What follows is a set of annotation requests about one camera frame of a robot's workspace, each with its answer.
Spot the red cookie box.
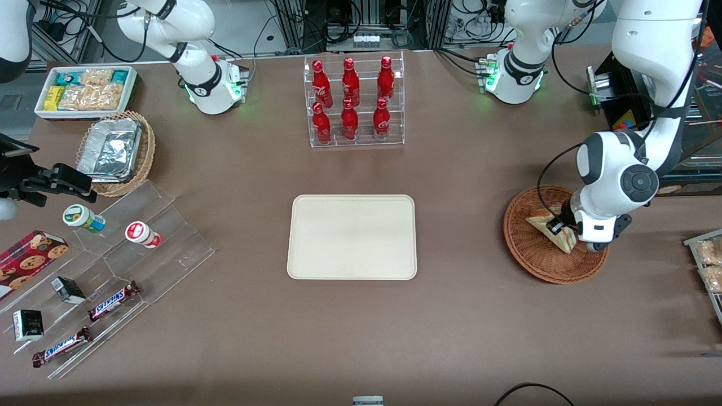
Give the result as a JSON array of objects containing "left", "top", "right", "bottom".
[{"left": 0, "top": 230, "right": 70, "bottom": 301}]

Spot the aluminium foil tray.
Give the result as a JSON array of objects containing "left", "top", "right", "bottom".
[{"left": 77, "top": 118, "right": 143, "bottom": 184}]

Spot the small clear cracker bag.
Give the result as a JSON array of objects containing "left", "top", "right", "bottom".
[{"left": 79, "top": 68, "right": 115, "bottom": 87}]

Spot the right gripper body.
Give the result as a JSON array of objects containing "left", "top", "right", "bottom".
[{"left": 0, "top": 134, "right": 41, "bottom": 197}]

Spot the light wicker basket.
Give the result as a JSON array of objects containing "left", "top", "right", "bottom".
[{"left": 76, "top": 110, "right": 156, "bottom": 198}]

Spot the metal tray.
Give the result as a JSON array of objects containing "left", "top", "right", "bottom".
[{"left": 683, "top": 228, "right": 722, "bottom": 329}]

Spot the green lid yogurt cup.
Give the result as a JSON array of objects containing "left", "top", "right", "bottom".
[{"left": 62, "top": 204, "right": 107, "bottom": 234}]

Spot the white plastic snack bin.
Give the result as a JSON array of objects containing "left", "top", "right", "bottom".
[{"left": 34, "top": 65, "right": 139, "bottom": 121}]

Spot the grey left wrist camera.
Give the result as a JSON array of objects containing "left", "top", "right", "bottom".
[{"left": 585, "top": 214, "right": 633, "bottom": 253}]

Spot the black countertop appliance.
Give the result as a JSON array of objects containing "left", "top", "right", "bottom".
[{"left": 585, "top": 8, "right": 722, "bottom": 197}]

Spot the triangular sandwich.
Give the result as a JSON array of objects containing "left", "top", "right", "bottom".
[{"left": 525, "top": 205, "right": 578, "bottom": 253}]

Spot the clear snack bag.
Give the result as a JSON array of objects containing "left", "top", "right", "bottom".
[
  {"left": 694, "top": 239, "right": 722, "bottom": 267},
  {"left": 699, "top": 266, "right": 722, "bottom": 294}
]

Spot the yellow snack pack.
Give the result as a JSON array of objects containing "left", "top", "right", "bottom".
[{"left": 44, "top": 85, "right": 66, "bottom": 112}]

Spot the beige rectangular tray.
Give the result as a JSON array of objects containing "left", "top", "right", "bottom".
[{"left": 287, "top": 194, "right": 418, "bottom": 281}]

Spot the clear acrylic bottle rack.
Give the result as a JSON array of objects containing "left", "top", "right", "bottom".
[{"left": 303, "top": 50, "right": 406, "bottom": 149}]

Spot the clear acrylic stepped display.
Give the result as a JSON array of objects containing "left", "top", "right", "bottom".
[{"left": 0, "top": 179, "right": 215, "bottom": 380}]

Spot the snickers chocolate bar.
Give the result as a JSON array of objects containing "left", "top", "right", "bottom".
[
  {"left": 32, "top": 326, "right": 93, "bottom": 368},
  {"left": 87, "top": 280, "right": 141, "bottom": 323}
]

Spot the round brown wicker basket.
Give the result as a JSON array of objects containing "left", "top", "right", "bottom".
[{"left": 503, "top": 186, "right": 610, "bottom": 285}]

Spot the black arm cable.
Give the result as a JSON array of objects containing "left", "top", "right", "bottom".
[{"left": 536, "top": 0, "right": 710, "bottom": 225}]

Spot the red cola bottle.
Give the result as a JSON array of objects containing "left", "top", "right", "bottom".
[
  {"left": 372, "top": 96, "right": 391, "bottom": 141},
  {"left": 311, "top": 59, "right": 334, "bottom": 109},
  {"left": 341, "top": 57, "right": 361, "bottom": 108},
  {"left": 311, "top": 101, "right": 333, "bottom": 145},
  {"left": 340, "top": 98, "right": 360, "bottom": 142},
  {"left": 376, "top": 55, "right": 396, "bottom": 103}
]

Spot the small black box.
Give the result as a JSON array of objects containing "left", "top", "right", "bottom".
[
  {"left": 51, "top": 276, "right": 87, "bottom": 306},
  {"left": 12, "top": 309, "right": 45, "bottom": 342}
]

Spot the black floor cable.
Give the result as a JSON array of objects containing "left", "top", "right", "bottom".
[{"left": 494, "top": 382, "right": 576, "bottom": 406}]

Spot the red lid yogurt cup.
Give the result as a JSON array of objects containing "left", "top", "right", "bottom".
[{"left": 125, "top": 220, "right": 163, "bottom": 249}]

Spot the large clear cracker bag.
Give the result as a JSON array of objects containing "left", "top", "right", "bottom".
[{"left": 58, "top": 83, "right": 126, "bottom": 112}]

